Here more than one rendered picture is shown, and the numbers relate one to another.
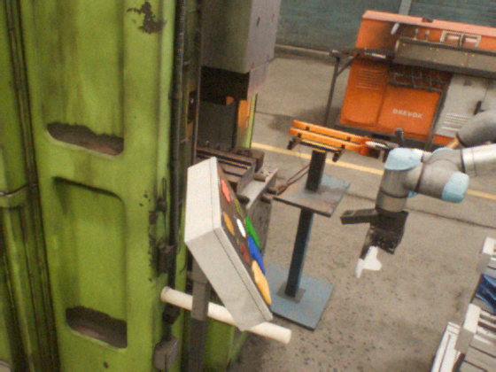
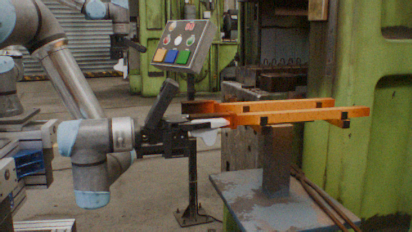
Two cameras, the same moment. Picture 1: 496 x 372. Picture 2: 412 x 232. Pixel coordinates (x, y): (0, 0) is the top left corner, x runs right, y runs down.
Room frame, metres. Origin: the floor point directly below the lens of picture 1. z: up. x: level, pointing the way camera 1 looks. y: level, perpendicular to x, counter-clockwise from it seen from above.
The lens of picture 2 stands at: (2.64, -1.09, 1.15)
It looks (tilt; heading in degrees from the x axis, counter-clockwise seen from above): 14 degrees down; 143
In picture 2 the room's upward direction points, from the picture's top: straight up
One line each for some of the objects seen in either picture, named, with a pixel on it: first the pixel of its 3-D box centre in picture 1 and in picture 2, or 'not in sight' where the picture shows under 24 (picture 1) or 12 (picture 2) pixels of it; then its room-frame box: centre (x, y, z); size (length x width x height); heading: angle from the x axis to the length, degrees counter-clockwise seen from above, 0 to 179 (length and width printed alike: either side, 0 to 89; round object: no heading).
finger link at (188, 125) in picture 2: not in sight; (190, 125); (2.00, -0.66, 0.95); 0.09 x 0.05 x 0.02; 65
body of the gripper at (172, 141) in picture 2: (397, 154); (161, 135); (1.95, -0.71, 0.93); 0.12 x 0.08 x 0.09; 68
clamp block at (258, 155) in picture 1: (246, 158); (277, 82); (1.65, -0.01, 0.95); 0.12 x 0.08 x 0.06; 73
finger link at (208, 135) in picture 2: not in sight; (210, 133); (2.01, -0.62, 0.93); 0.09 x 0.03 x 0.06; 65
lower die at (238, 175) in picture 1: (194, 164); (287, 73); (1.52, 0.18, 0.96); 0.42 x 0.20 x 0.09; 73
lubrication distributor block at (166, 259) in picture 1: (166, 257); not in sight; (1.14, 0.21, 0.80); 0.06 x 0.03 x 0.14; 163
